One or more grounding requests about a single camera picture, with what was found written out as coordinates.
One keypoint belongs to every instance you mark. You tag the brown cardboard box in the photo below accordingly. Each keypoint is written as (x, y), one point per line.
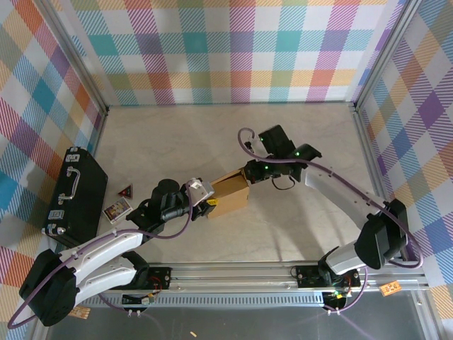
(230, 198)

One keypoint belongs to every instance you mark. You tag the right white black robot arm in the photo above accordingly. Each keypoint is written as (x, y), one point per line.
(336, 187)

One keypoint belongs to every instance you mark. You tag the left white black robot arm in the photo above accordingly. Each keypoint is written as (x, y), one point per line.
(106, 244)

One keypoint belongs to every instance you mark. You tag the red triangular card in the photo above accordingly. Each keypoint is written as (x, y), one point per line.
(126, 193)

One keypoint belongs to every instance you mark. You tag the small picture card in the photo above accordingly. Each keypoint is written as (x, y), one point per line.
(116, 210)

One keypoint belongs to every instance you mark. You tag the orange patterned tag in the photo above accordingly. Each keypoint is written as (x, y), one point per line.
(82, 313)
(390, 288)

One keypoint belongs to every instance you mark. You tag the long aluminium base rail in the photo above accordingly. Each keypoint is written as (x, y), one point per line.
(230, 278)

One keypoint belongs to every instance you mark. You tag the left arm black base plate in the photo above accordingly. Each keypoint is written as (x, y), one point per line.
(161, 276)

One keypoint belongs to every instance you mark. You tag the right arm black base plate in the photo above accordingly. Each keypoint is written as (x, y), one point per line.
(308, 276)

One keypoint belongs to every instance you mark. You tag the aluminium frame post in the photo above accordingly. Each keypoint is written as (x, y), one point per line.
(385, 53)
(76, 60)

